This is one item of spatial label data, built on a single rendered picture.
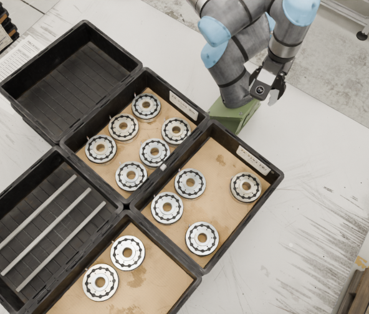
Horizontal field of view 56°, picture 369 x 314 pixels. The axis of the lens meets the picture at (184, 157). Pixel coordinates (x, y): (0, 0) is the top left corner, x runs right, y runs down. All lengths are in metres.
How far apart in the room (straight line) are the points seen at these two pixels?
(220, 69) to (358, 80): 1.60
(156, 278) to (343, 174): 0.81
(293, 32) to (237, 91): 0.46
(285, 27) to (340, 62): 1.88
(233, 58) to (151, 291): 0.79
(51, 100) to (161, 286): 0.74
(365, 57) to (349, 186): 1.52
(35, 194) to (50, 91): 0.38
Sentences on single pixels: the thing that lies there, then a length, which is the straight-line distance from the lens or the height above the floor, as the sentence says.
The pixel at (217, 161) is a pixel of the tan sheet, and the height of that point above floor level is 0.83.
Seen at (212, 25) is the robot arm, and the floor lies 1.31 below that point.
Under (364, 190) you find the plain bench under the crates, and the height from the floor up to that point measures 0.70.
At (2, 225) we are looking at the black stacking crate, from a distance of 1.23.
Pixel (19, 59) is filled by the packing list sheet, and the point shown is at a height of 0.70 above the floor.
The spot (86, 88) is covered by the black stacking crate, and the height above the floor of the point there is 0.83.
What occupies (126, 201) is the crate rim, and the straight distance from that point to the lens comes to 1.04.
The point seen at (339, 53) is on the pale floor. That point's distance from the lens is 2.75.
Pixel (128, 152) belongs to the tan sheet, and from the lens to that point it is 1.20.
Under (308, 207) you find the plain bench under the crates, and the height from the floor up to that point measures 0.70.
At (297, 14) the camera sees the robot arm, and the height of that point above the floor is 1.38.
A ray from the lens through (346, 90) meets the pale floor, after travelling 2.60.
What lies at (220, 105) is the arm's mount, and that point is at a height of 0.77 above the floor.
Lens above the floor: 1.93
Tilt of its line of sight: 68 degrees down
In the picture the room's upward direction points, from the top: 8 degrees clockwise
